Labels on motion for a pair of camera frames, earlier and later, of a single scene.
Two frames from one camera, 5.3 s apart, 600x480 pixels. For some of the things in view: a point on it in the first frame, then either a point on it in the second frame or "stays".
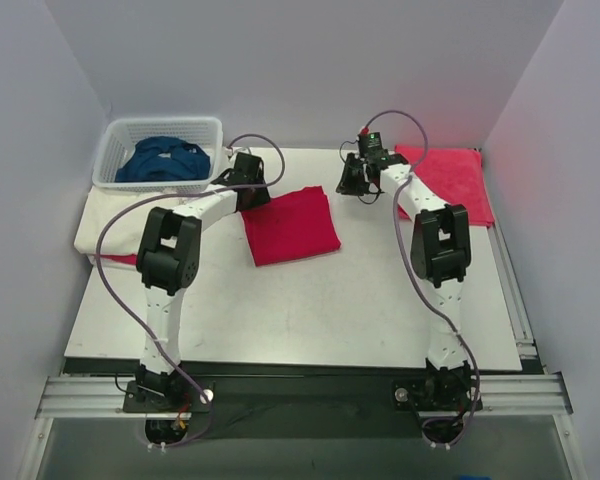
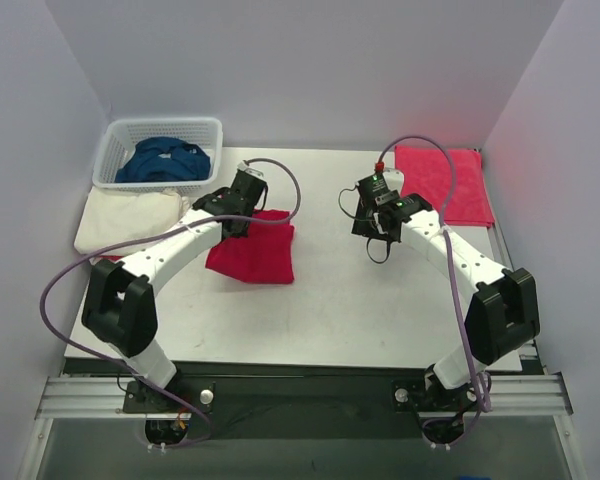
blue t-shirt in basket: [163, 158] stays
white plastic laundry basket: [119, 137] stays
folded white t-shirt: [125, 230] stays
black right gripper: [351, 179] -> [365, 226]
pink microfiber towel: [457, 175] stays
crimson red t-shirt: [290, 226] -> [264, 255]
